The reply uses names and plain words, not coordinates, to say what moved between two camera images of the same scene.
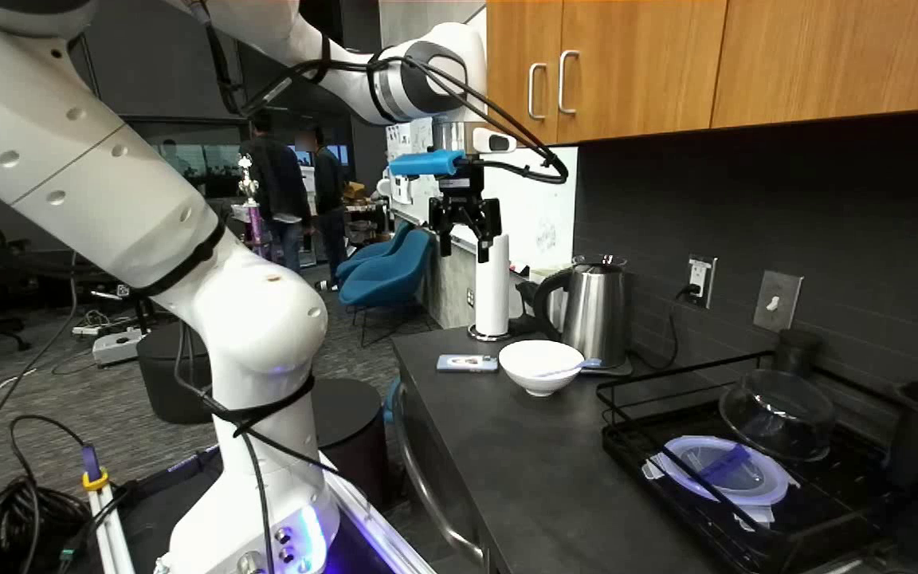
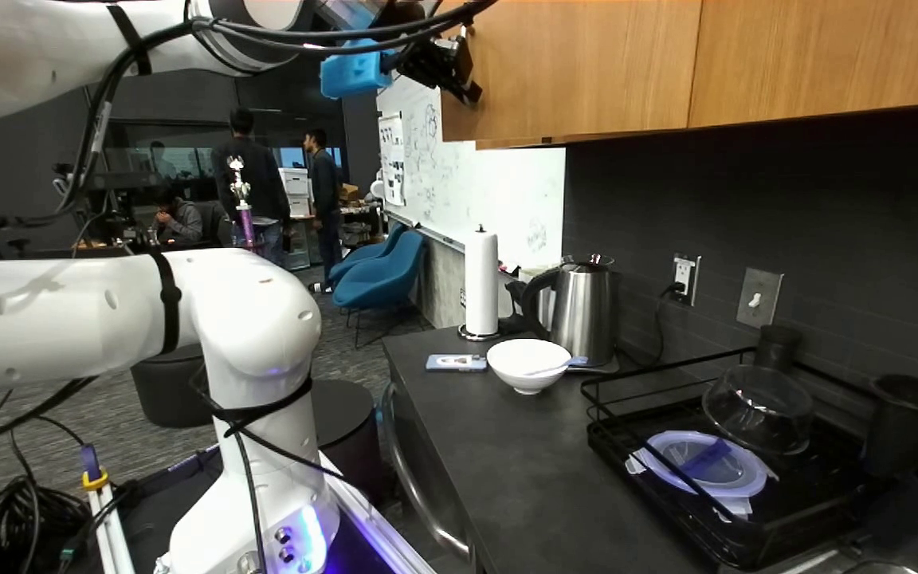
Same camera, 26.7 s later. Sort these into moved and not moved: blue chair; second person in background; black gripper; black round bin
Moved: black gripper
Not moved: blue chair; second person in background; black round bin
